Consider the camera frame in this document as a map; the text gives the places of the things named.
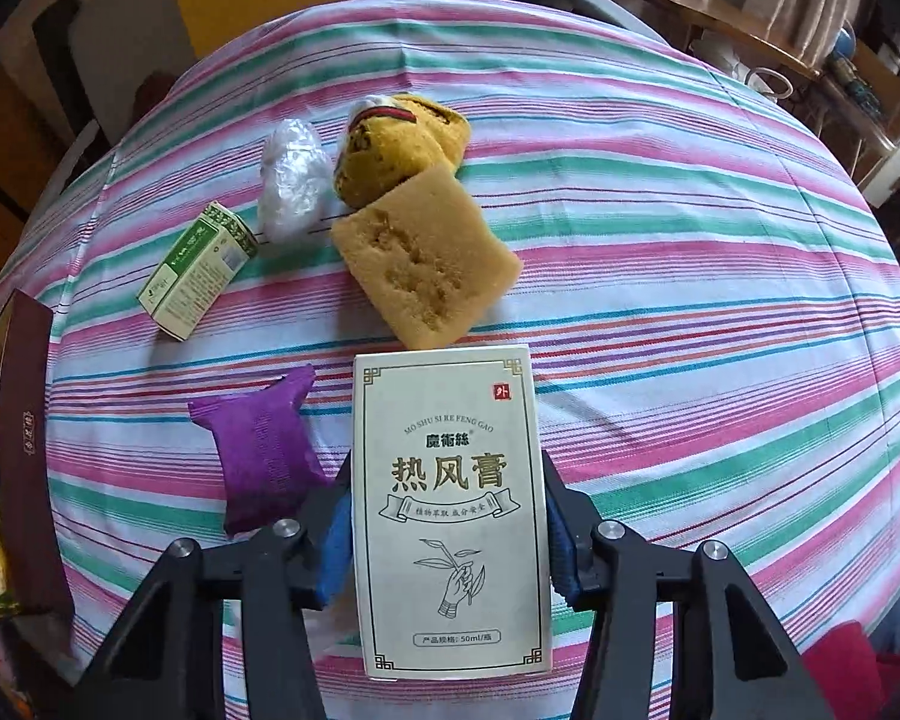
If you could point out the yellow patterned sock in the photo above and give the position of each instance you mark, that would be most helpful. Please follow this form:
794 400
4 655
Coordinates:
392 137

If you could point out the gold lined storage box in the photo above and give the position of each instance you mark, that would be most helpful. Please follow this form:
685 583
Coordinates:
28 545

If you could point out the clear plastic bag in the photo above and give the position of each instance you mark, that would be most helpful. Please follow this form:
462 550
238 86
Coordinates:
296 185

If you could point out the green white medicine box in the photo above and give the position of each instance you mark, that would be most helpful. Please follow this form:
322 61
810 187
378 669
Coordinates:
201 263

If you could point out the wooden side desk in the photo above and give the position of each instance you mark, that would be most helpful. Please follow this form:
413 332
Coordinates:
852 103

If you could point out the white herbal cream box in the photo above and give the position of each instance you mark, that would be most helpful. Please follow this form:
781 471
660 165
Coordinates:
449 523

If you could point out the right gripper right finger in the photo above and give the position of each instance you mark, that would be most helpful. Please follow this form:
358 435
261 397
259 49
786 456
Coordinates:
731 655

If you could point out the yellow sponge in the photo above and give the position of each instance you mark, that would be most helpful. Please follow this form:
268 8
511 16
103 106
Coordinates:
426 259

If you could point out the striped bed sheet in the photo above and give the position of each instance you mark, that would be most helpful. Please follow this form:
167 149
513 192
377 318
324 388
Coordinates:
712 310

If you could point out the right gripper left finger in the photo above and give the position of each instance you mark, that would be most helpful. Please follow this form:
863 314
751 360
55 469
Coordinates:
163 656

